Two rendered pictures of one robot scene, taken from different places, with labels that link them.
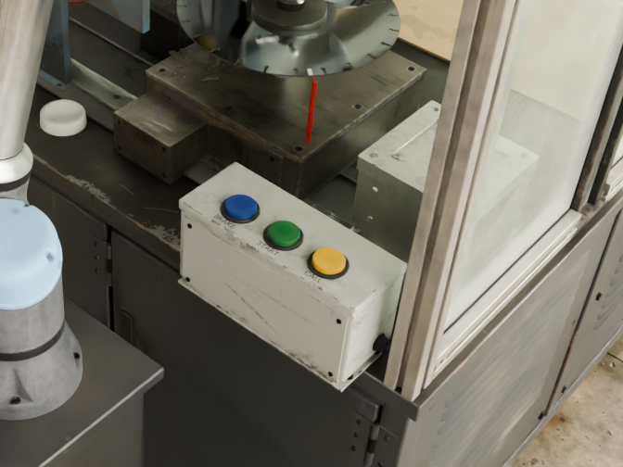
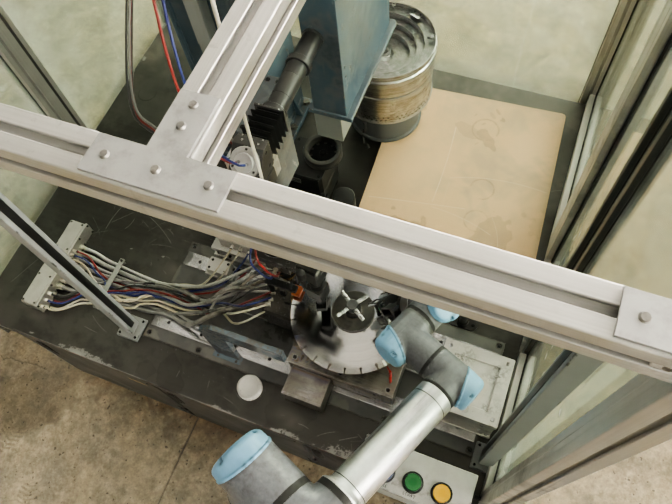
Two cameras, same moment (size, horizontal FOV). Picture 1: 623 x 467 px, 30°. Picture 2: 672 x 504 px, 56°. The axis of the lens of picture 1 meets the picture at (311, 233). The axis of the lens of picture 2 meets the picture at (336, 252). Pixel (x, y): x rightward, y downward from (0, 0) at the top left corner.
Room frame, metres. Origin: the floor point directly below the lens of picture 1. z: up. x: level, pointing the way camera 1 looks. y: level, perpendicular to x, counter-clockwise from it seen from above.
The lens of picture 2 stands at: (0.90, 0.12, 2.48)
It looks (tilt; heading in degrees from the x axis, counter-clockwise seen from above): 64 degrees down; 357
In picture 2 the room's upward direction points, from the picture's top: 10 degrees counter-clockwise
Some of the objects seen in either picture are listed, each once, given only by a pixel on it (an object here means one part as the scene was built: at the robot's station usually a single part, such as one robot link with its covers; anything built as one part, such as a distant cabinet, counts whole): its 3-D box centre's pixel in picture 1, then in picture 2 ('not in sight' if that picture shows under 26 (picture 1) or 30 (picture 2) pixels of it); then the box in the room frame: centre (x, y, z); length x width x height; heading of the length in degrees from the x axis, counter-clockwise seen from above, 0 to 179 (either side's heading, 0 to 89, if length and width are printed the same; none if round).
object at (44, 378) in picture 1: (17, 344); not in sight; (0.91, 0.33, 0.80); 0.15 x 0.15 x 0.10
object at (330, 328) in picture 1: (286, 273); (413, 479); (1.06, 0.03, 0.82); 0.28 x 0.11 x 0.15; 56
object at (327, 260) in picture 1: (328, 264); (441, 493); (1.01, -0.02, 0.90); 0.04 x 0.04 x 0.02
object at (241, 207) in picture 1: (240, 209); not in sight; (1.09, 0.09, 0.90); 0.04 x 0.04 x 0.02
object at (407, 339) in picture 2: not in sight; (409, 342); (1.28, -0.01, 1.25); 0.11 x 0.11 x 0.08; 33
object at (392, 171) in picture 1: (439, 198); (467, 388); (1.25, -0.17, 0.82); 0.18 x 0.18 x 0.15; 56
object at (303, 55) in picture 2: not in sight; (287, 137); (1.69, 0.13, 1.45); 0.35 x 0.07 x 0.28; 146
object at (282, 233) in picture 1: (283, 236); (412, 482); (1.05, 0.03, 0.90); 0.04 x 0.04 x 0.02
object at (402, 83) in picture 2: not in sight; (385, 80); (2.22, -0.20, 0.93); 0.31 x 0.31 x 0.36
